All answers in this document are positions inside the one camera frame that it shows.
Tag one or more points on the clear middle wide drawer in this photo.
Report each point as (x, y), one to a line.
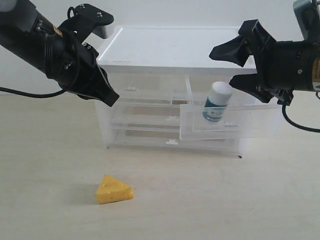
(147, 116)

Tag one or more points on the white plastic drawer cabinet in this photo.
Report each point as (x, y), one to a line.
(163, 51)

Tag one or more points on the yellow cheese wedge toy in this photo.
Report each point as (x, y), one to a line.
(111, 190)

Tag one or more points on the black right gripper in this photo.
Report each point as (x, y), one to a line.
(282, 67)

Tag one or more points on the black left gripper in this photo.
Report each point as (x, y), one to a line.
(75, 69)

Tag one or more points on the white blue medicine bottle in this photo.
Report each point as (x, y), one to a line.
(217, 101)

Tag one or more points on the clear wide drawer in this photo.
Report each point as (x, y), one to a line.
(147, 116)
(172, 140)

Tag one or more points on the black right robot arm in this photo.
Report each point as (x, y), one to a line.
(315, 72)

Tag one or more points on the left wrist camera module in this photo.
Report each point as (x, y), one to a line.
(85, 19)

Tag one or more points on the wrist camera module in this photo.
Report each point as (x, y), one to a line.
(307, 13)
(85, 19)

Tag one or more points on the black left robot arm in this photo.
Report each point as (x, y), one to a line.
(23, 32)

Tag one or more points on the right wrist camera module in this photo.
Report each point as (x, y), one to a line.
(307, 13)

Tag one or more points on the clear bottom wide drawer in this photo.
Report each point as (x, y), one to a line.
(172, 140)

